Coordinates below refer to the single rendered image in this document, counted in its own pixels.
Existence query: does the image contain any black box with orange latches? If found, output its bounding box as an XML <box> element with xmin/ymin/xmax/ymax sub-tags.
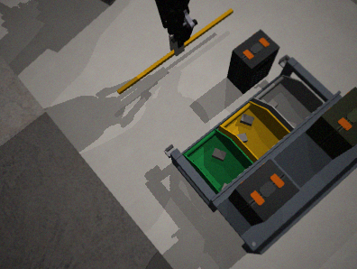
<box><xmin>227</xmin><ymin>30</ymin><xmax>280</xmax><ymax>94</ymax></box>

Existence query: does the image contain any grey metal shelf rack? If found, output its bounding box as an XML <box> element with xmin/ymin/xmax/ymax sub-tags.
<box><xmin>164</xmin><ymin>55</ymin><xmax>357</xmax><ymax>255</ymax></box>

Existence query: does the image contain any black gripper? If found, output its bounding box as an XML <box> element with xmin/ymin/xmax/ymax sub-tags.
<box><xmin>155</xmin><ymin>0</ymin><xmax>197</xmax><ymax>56</ymax></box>

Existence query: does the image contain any yellow long bar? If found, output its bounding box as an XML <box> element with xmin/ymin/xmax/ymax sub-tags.
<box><xmin>117</xmin><ymin>9</ymin><xmax>233</xmax><ymax>95</ymax></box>

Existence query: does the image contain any yellow bin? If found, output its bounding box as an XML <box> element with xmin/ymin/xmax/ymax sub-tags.
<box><xmin>220</xmin><ymin>102</ymin><xmax>290</xmax><ymax>163</ymax></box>

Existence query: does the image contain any green open bin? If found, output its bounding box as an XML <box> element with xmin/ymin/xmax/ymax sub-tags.
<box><xmin>185</xmin><ymin>129</ymin><xmax>253</xmax><ymax>194</ymax></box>

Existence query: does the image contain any grey open bin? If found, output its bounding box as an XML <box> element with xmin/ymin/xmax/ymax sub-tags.
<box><xmin>253</xmin><ymin>75</ymin><xmax>324</xmax><ymax>132</ymax></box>

